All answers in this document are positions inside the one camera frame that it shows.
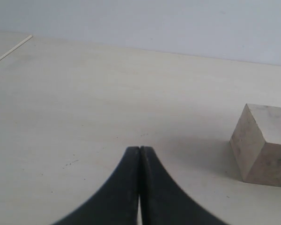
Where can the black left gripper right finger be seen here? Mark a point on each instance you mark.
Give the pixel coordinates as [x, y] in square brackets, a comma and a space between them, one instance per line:
[162, 201]

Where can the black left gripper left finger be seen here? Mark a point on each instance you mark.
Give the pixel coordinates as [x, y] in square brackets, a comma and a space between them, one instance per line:
[116, 201]

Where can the largest wooden cube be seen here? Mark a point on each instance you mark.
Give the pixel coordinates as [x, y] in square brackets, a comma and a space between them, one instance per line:
[256, 143]

